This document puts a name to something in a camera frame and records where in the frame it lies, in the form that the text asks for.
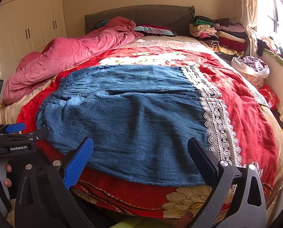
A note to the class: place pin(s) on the pile of folded clothes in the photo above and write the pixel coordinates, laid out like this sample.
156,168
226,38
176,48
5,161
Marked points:
220,35

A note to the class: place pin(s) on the red floral bedspread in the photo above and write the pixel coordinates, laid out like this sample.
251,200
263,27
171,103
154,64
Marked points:
259,135

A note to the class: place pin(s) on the cream curtain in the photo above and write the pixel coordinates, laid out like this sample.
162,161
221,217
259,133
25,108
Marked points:
249,22

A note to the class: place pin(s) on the red packet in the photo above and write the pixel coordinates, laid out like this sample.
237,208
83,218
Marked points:
270,97

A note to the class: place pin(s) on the cream wardrobe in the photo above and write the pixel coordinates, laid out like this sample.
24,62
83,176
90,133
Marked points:
27,26

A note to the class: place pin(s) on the bag of light clothes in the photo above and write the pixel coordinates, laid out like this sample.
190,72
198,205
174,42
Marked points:
252,69

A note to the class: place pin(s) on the colourful patterned pillow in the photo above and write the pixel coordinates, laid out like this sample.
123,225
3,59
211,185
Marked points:
153,30

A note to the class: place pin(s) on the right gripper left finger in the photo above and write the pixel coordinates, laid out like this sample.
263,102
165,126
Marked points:
44,198

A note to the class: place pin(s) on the pink quilt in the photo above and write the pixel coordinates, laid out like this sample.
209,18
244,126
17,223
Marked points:
63,53

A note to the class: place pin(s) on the window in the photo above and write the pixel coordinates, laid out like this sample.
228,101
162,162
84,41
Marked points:
270,19

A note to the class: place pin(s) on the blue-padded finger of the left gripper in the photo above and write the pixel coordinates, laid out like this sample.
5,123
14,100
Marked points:
14,128

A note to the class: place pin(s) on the dark green padded headboard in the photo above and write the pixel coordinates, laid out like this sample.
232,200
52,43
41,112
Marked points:
177,18

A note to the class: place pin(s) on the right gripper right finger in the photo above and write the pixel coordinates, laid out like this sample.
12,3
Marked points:
248,206

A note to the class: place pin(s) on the blue denim lace-trimmed pants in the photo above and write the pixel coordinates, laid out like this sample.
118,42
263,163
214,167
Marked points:
140,118

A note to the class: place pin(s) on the cluttered windowsill items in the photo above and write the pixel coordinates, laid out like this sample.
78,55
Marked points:
270,45

